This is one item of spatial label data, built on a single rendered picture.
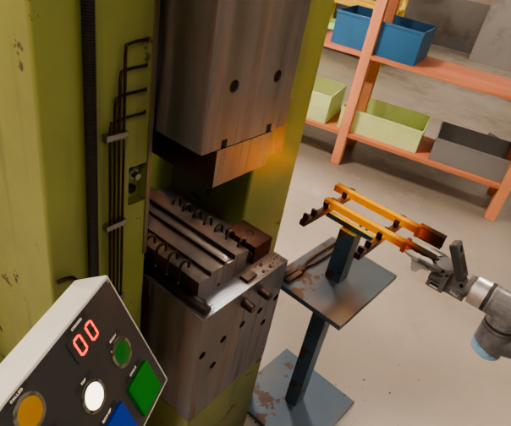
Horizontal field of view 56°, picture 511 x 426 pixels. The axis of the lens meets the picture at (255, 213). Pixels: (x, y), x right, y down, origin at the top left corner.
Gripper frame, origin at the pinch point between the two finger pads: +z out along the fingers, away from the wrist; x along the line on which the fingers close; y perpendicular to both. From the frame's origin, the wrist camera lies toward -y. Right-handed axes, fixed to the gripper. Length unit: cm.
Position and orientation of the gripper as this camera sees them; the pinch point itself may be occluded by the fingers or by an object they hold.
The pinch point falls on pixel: (412, 247)
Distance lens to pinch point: 157.8
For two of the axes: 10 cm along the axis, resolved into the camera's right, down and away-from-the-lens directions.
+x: 6.5, -3.2, 6.9
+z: -7.4, -4.7, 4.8
